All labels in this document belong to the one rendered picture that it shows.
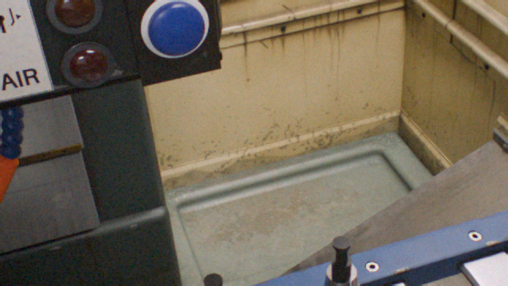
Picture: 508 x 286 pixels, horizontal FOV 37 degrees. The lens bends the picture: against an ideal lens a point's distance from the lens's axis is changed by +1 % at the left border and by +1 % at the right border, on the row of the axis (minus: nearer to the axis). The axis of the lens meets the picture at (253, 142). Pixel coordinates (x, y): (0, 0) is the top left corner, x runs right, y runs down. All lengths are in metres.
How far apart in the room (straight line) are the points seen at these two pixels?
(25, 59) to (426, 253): 0.48
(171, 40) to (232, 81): 1.29
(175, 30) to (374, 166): 1.52
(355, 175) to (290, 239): 0.27
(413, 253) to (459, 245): 0.05
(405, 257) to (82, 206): 0.67
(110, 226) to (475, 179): 0.69
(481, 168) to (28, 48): 1.21
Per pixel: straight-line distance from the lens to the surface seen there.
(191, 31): 0.39
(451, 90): 1.67
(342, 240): 0.62
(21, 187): 1.24
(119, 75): 0.41
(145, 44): 0.40
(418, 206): 1.50
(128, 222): 1.35
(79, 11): 0.38
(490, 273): 0.77
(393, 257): 0.75
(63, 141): 1.19
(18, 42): 0.39
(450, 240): 0.78
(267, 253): 1.66
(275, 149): 1.82
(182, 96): 1.67
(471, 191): 1.48
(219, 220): 1.75
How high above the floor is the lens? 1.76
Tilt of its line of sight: 37 degrees down
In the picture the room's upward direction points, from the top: 5 degrees counter-clockwise
